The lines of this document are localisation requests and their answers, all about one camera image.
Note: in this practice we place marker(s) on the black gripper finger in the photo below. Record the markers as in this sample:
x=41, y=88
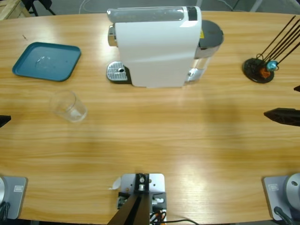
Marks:
x=298, y=88
x=286, y=116
x=3, y=120

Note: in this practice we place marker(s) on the blue coffee capsule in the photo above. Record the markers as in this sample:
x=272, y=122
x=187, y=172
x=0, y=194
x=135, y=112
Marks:
x=272, y=65

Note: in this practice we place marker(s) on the clear drinking glass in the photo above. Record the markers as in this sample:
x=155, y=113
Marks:
x=68, y=107

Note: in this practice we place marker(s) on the silver coffee machine lever lid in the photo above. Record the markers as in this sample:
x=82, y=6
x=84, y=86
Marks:
x=140, y=15

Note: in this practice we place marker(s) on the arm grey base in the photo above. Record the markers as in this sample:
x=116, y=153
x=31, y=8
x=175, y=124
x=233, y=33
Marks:
x=274, y=199
x=16, y=197

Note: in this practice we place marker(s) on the orange coffee capsule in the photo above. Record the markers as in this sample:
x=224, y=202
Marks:
x=264, y=73

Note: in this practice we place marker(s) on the white capsule coffee machine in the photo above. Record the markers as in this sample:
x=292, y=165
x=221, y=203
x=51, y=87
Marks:
x=154, y=51

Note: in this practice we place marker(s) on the teal plastic tray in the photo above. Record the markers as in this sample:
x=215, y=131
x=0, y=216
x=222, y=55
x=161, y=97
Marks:
x=47, y=61

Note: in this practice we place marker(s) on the grey metal leg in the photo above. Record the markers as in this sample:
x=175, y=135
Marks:
x=256, y=4

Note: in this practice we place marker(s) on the clear water tank grey lid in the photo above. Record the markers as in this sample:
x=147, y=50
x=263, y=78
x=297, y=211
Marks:
x=211, y=32

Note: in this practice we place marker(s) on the black chair legs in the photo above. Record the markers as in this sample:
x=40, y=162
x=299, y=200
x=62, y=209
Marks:
x=30, y=3

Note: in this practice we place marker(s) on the white paper tag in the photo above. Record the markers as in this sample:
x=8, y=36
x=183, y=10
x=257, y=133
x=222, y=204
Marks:
x=116, y=184

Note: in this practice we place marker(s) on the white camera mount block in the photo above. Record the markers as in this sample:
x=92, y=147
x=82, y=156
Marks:
x=157, y=180

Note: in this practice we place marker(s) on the dark camera mount post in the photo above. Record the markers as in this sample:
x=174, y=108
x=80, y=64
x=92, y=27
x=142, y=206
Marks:
x=133, y=211

